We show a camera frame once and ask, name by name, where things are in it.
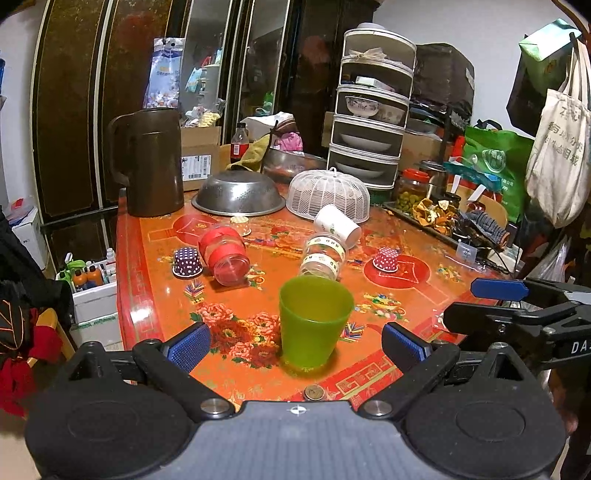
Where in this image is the red glass cup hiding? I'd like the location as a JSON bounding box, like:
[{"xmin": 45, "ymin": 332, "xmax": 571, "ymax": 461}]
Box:
[{"xmin": 198, "ymin": 225, "xmax": 252, "ymax": 286}]

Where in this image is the dark knitted sock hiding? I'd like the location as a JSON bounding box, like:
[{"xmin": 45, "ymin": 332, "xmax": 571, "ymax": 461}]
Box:
[{"xmin": 466, "ymin": 211, "xmax": 511, "ymax": 247}]

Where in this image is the cola bottle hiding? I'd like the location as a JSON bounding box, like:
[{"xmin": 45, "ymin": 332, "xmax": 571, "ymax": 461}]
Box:
[{"xmin": 229, "ymin": 122, "xmax": 250, "ymax": 165}]

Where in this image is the steel colander bowl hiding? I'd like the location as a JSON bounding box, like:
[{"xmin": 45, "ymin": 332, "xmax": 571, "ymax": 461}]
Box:
[{"xmin": 191, "ymin": 170, "xmax": 287, "ymax": 217}]

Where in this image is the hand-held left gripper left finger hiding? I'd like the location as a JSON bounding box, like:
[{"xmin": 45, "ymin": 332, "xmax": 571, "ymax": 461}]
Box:
[{"xmin": 55, "ymin": 322, "xmax": 236, "ymax": 422}]

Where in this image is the beige canvas tote bag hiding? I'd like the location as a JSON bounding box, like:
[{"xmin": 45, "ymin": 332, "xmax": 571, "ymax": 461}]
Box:
[{"xmin": 525, "ymin": 44, "xmax": 591, "ymax": 229}]

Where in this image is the white carton box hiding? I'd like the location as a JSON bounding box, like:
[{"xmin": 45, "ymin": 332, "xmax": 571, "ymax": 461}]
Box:
[{"xmin": 9, "ymin": 203, "xmax": 49, "ymax": 271}]

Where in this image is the dark brown wardrobe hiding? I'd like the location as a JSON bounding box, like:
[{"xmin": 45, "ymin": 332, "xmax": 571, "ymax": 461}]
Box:
[{"xmin": 31, "ymin": 0, "xmax": 375, "ymax": 232}]

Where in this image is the red cloth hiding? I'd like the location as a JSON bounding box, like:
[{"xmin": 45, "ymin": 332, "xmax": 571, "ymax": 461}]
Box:
[{"xmin": 0, "ymin": 307, "xmax": 63, "ymax": 418}]

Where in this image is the tray of dried orange peels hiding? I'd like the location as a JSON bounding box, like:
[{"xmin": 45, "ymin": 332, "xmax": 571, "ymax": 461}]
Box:
[{"xmin": 383, "ymin": 198, "xmax": 462, "ymax": 238}]

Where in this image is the brown plastic pitcher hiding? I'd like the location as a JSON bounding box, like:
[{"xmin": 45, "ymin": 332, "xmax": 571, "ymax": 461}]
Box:
[{"xmin": 107, "ymin": 108, "xmax": 185, "ymax": 218}]

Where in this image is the white plastic food cover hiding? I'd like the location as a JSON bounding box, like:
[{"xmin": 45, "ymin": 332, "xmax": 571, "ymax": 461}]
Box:
[{"xmin": 286, "ymin": 167, "xmax": 371, "ymax": 223}]

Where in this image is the white plastic bag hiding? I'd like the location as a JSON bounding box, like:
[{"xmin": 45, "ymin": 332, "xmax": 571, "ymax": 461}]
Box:
[{"xmin": 526, "ymin": 235, "xmax": 573, "ymax": 283}]

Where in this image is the clear glass cup with label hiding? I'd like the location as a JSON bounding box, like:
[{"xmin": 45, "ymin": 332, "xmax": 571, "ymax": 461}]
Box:
[{"xmin": 298, "ymin": 233, "xmax": 347, "ymax": 280}]

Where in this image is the tiered mesh food rack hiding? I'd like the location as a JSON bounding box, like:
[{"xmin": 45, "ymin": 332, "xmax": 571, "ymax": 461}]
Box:
[{"xmin": 326, "ymin": 22, "xmax": 417, "ymax": 190}]

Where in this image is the green plastic cup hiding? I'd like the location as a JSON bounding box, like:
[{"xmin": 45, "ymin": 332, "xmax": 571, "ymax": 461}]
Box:
[{"xmin": 278, "ymin": 275, "xmax": 355, "ymax": 376}]

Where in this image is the black fabric bag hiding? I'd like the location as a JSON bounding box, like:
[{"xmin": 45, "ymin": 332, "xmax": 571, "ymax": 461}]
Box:
[{"xmin": 411, "ymin": 43, "xmax": 475, "ymax": 112}]

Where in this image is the dark green paper bag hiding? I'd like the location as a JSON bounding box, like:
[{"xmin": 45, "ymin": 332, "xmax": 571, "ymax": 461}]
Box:
[{"xmin": 506, "ymin": 18, "xmax": 583, "ymax": 137}]

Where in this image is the pink cloth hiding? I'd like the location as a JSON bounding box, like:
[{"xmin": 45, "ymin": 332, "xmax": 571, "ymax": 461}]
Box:
[{"xmin": 273, "ymin": 131, "xmax": 304, "ymax": 153}]

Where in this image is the steel basin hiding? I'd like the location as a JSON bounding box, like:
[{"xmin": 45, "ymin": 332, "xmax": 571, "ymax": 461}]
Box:
[{"xmin": 262, "ymin": 148, "xmax": 328, "ymax": 184}]

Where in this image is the blue white snack bag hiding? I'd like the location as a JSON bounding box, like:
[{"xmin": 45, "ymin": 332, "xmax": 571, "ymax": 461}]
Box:
[{"xmin": 143, "ymin": 37, "xmax": 186, "ymax": 112}]

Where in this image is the wooden coat rack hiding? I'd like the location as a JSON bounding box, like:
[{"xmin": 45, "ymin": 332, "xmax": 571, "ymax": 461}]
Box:
[{"xmin": 551, "ymin": 0, "xmax": 591, "ymax": 51}]

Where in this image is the cardboard box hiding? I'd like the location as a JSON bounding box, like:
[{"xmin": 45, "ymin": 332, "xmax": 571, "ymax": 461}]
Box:
[{"xmin": 180, "ymin": 126, "xmax": 223, "ymax": 192}]

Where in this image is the red polka dot cupcake cup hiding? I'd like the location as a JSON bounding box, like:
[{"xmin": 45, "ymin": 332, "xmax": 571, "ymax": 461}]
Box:
[{"xmin": 372, "ymin": 247, "xmax": 402, "ymax": 273}]

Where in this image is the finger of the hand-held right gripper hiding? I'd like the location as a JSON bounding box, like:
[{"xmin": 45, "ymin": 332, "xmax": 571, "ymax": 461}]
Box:
[
  {"xmin": 470, "ymin": 278, "xmax": 591, "ymax": 304},
  {"xmin": 443, "ymin": 302, "xmax": 581, "ymax": 337}
]

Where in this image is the purple polka dot cupcake cup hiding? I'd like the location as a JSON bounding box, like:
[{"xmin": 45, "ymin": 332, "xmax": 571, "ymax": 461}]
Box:
[{"xmin": 172, "ymin": 247, "xmax": 204, "ymax": 280}]

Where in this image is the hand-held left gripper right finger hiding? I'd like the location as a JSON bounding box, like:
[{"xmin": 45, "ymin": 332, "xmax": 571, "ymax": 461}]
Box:
[{"xmin": 358, "ymin": 322, "xmax": 537, "ymax": 420}]

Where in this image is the white foam box with bottles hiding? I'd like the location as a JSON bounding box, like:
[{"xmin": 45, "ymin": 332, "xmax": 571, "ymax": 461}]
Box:
[{"xmin": 55, "ymin": 248, "xmax": 122, "ymax": 333}]

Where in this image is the metal mug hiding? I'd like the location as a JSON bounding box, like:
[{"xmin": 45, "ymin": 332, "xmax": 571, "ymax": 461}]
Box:
[{"xmin": 419, "ymin": 160, "xmax": 448, "ymax": 197}]

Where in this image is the yellow cloth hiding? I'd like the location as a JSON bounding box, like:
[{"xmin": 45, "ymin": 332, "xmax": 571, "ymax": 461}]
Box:
[{"xmin": 225, "ymin": 134, "xmax": 273, "ymax": 174}]

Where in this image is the white paper cup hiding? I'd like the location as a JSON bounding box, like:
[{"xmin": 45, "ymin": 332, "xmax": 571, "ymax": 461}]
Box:
[{"xmin": 314, "ymin": 204, "xmax": 362, "ymax": 245}]

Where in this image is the green shopping bag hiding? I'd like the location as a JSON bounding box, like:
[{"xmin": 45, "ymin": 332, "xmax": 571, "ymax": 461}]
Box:
[{"xmin": 455, "ymin": 119, "xmax": 535, "ymax": 222}]

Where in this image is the floral ceramic bowl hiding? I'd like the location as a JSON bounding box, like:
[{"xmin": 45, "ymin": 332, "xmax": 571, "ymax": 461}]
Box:
[{"xmin": 345, "ymin": 95, "xmax": 382, "ymax": 118}]

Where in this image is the red lid pickle jar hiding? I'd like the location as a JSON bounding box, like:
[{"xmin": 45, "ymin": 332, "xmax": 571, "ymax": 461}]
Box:
[{"xmin": 395, "ymin": 168, "xmax": 431, "ymax": 216}]

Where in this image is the black cloth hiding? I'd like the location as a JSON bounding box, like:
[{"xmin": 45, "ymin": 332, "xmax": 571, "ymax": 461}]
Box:
[{"xmin": 0, "ymin": 205, "xmax": 75, "ymax": 333}]

